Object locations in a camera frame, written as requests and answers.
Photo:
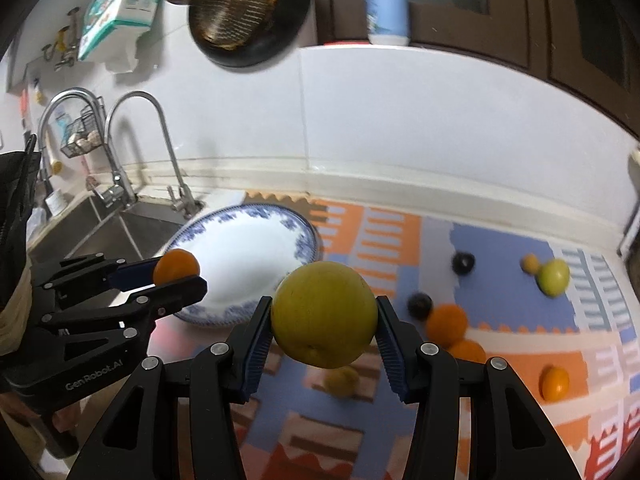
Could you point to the small orange tangerine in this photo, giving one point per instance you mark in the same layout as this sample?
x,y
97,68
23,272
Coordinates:
x,y
175,265

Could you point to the orange tangerine near edge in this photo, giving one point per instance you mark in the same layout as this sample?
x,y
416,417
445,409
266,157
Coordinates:
x,y
554,383

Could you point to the green apple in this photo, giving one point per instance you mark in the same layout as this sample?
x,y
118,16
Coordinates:
x,y
553,277

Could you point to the small yellow-brown fruit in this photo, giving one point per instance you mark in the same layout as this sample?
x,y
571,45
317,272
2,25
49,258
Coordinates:
x,y
530,264

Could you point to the white blue soap bottle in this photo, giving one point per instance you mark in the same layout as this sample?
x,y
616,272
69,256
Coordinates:
x,y
388,22

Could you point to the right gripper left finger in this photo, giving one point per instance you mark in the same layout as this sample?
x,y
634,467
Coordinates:
x,y
137,436

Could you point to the black frying pan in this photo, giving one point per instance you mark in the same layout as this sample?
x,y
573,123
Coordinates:
x,y
244,33

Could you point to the large orange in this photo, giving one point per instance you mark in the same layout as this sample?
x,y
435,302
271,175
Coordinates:
x,y
446,325

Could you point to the left hand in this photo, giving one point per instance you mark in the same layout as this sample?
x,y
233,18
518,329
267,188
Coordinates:
x,y
35,433

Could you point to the brownish yellow round fruit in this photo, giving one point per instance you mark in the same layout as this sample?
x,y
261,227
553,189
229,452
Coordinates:
x,y
342,382

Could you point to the thin chrome faucet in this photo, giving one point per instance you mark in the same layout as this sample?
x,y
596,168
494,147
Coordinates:
x,y
137,126

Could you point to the wire basket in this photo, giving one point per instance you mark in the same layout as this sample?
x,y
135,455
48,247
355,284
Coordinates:
x,y
81,136

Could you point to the dark plum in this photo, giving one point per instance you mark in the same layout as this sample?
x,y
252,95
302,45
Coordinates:
x,y
462,263
420,306

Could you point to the tall chrome faucet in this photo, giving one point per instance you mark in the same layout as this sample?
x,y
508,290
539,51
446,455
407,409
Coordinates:
x,y
121,190

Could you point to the teal paper towel pack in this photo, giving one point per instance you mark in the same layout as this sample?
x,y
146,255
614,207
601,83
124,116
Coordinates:
x,y
111,32

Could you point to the blue and white plate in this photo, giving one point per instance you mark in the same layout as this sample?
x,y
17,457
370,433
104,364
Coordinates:
x,y
244,252

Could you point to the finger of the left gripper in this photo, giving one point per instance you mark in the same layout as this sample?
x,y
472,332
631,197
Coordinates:
x,y
135,270
68,331

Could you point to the steel sink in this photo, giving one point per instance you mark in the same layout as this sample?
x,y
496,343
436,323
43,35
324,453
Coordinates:
x,y
139,232

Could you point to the large yellow-green pear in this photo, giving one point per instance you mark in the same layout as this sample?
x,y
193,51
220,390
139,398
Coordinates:
x,y
324,314

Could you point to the colourful patterned mat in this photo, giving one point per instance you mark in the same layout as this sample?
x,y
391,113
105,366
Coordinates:
x,y
565,317

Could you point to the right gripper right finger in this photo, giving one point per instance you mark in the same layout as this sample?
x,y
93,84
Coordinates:
x,y
511,437

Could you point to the dark wooden window frame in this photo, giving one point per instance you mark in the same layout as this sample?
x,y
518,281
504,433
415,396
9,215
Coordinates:
x,y
589,48

